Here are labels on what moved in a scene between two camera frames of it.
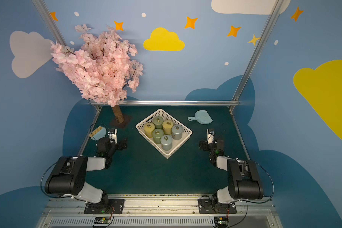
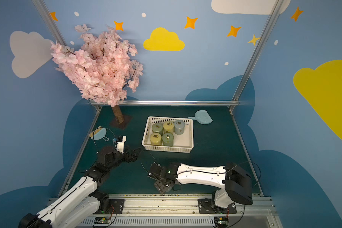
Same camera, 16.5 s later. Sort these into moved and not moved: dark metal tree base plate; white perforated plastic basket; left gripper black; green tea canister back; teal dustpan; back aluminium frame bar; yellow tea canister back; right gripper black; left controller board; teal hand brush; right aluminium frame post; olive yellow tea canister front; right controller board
Moved: olive yellow tea canister front; green tea canister back; right gripper black; left gripper black; white perforated plastic basket
Not moved: right aluminium frame post; teal hand brush; yellow tea canister back; back aluminium frame bar; teal dustpan; left controller board; dark metal tree base plate; right controller board
